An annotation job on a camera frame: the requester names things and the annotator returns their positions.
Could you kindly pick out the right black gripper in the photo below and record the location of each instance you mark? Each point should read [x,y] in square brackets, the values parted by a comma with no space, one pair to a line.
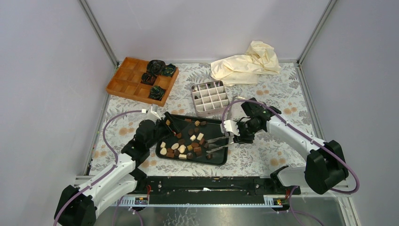
[242,139]

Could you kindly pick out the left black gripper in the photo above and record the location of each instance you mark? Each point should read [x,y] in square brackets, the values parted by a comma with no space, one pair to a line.
[174,126]

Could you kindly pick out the black plastic tray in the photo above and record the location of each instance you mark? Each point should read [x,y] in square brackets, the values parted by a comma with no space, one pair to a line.
[190,148]

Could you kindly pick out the metal serving tongs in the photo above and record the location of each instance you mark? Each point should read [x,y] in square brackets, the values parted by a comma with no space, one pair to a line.
[218,143]

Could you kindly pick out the pink grid box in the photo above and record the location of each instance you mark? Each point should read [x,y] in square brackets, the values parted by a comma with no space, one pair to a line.
[209,98]

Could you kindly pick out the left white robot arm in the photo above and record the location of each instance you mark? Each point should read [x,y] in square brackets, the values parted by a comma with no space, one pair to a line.
[82,205]

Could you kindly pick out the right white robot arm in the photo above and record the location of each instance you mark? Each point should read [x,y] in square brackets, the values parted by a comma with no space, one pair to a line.
[325,165]

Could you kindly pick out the white oval chocolate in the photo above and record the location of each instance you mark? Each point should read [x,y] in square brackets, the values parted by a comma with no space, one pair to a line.
[175,146]

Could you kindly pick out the white chocolate piece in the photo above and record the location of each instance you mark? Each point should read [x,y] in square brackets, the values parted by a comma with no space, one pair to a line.
[200,136]

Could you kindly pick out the silver metal tray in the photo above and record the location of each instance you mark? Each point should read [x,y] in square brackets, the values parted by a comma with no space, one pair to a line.
[234,112]

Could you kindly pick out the dark paper cup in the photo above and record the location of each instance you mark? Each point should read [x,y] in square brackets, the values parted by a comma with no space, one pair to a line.
[155,67]
[156,93]
[169,70]
[148,78]

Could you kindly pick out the cream cloth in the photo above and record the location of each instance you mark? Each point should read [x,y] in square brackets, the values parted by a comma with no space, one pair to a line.
[259,59]

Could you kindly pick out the orange compartment box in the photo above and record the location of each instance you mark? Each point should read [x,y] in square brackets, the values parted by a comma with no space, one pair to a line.
[127,82]

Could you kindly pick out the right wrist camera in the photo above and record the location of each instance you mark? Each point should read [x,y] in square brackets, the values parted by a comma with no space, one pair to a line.
[230,127]

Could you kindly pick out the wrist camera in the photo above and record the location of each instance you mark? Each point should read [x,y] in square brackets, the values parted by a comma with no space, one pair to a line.
[230,127]
[152,113]

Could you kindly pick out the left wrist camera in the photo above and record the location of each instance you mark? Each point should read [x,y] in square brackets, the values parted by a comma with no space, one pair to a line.
[152,113]

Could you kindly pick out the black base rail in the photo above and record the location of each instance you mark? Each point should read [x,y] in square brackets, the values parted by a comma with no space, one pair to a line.
[212,190]

